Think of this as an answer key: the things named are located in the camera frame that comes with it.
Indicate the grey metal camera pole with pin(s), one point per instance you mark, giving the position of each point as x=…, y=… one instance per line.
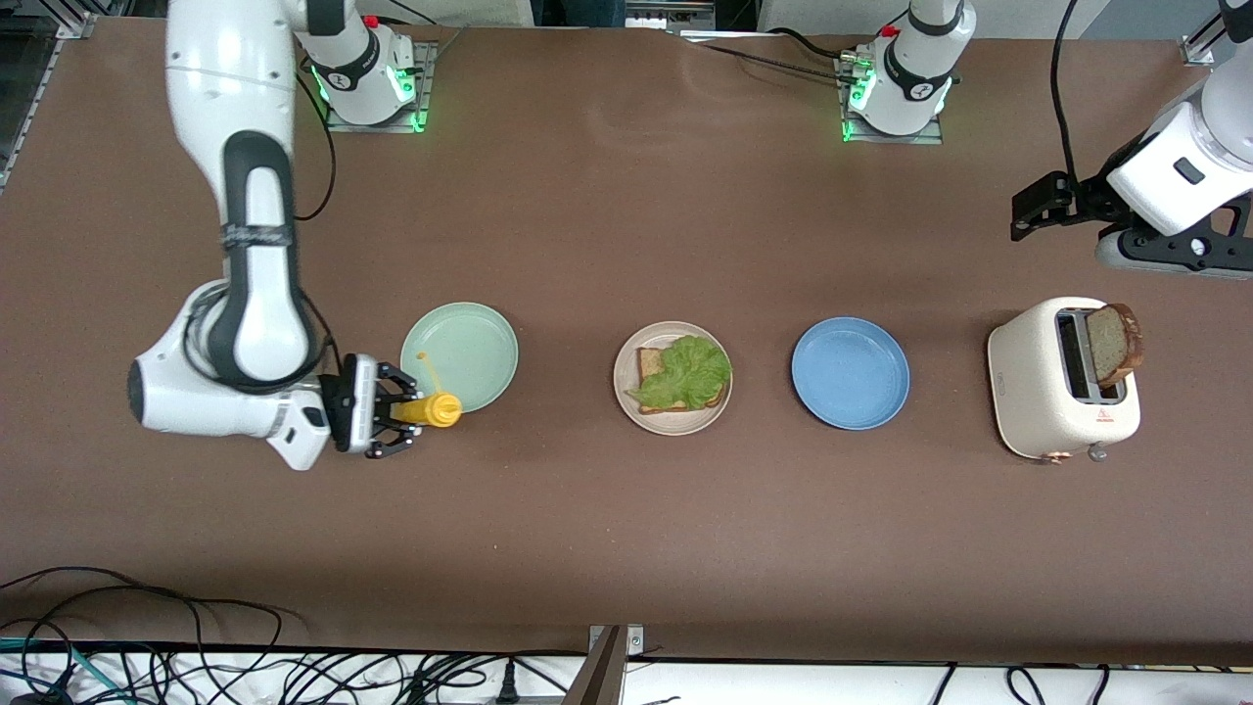
x=599, y=676

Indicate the aluminium frame rail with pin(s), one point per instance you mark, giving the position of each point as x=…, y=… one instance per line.
x=49, y=93
x=1204, y=44

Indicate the black power plug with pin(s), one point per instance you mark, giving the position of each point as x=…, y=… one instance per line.
x=507, y=685

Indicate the white toaster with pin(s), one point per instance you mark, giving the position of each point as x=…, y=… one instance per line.
x=1028, y=382

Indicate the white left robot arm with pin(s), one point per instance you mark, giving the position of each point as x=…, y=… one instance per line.
x=910, y=116

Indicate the grey power strip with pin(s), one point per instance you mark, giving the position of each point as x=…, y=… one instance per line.
x=680, y=18

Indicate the brown bread slice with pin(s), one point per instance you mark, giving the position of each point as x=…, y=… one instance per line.
x=651, y=364
x=1114, y=343

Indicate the yellow mustard squeeze bottle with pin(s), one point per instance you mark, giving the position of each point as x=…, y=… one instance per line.
x=442, y=411

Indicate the blue plate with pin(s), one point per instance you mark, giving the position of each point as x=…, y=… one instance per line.
x=850, y=372

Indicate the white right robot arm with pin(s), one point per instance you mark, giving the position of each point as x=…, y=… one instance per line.
x=235, y=98

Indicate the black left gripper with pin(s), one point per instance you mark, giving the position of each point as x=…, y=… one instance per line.
x=1093, y=199

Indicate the green lettuce leaf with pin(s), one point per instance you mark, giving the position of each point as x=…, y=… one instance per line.
x=685, y=372

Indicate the green plate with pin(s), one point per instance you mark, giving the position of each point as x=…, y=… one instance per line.
x=470, y=343

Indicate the small metal bracket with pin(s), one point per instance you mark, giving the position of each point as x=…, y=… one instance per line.
x=634, y=638

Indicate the beige plate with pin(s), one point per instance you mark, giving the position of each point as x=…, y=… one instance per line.
x=675, y=424

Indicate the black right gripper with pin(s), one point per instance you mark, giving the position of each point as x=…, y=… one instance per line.
x=340, y=403

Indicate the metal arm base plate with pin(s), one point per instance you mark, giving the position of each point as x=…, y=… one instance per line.
x=428, y=78
x=896, y=139

